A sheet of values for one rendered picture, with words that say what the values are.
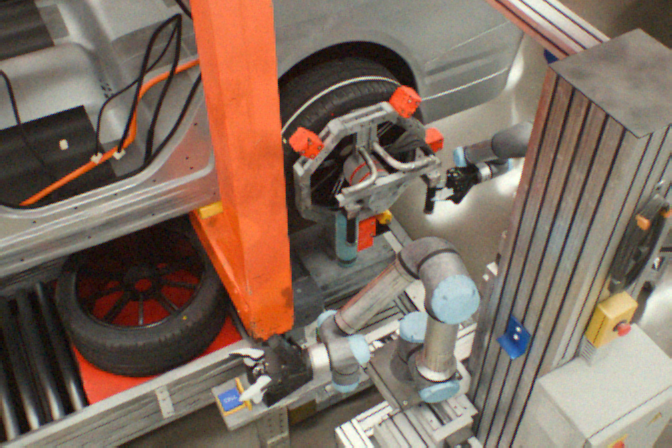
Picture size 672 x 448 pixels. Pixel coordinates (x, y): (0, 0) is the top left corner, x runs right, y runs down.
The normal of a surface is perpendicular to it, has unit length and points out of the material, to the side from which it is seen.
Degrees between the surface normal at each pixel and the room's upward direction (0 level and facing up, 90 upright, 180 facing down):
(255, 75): 90
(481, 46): 90
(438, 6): 90
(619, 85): 0
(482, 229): 0
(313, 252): 0
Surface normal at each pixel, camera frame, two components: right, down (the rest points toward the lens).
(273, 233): 0.47, 0.65
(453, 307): 0.27, 0.61
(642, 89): 0.00, -0.68
